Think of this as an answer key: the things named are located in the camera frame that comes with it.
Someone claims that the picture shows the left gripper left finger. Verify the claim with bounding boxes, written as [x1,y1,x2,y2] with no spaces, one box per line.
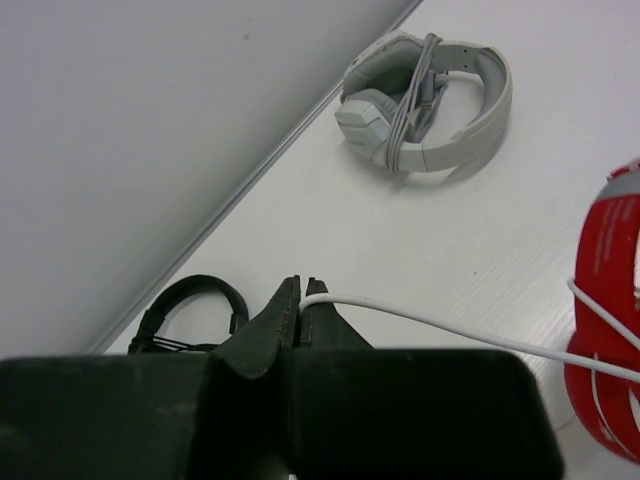
[1,277,300,479]

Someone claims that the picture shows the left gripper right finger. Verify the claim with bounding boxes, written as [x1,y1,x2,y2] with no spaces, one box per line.
[287,277,565,479]

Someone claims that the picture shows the white headphone cable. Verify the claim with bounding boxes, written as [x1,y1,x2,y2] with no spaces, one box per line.
[299,277,640,436]

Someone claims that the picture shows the red headphones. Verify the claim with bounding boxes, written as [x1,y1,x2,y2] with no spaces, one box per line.
[564,161,639,462]

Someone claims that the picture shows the black headphones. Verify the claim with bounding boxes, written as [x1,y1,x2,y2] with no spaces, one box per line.
[127,274,250,355]

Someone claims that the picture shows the grey white headphones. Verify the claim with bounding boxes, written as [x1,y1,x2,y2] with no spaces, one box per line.
[335,30,513,174]

